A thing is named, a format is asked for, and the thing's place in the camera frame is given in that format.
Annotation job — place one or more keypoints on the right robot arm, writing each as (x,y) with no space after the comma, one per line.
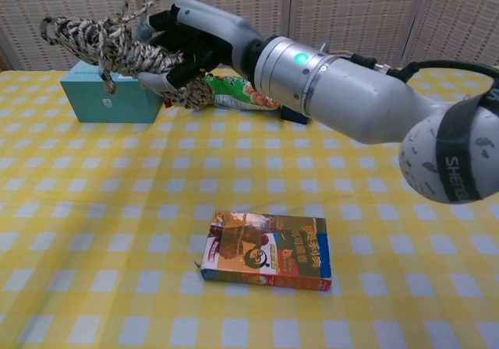
(351,96)

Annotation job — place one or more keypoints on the green snack bag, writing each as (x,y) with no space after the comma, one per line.
(230,92)

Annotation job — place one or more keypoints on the colourful printed snack box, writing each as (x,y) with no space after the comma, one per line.
(265,251)

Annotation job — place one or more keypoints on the teal speaker box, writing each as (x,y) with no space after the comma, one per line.
(117,103)

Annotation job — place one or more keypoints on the woven folding screen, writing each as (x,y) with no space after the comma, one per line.
(351,6)

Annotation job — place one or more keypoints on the yellow checked tablecloth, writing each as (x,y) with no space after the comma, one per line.
(117,306)

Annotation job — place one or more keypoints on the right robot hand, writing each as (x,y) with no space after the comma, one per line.
(222,33)

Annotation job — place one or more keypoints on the dark blue narrow box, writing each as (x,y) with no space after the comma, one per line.
(292,115)

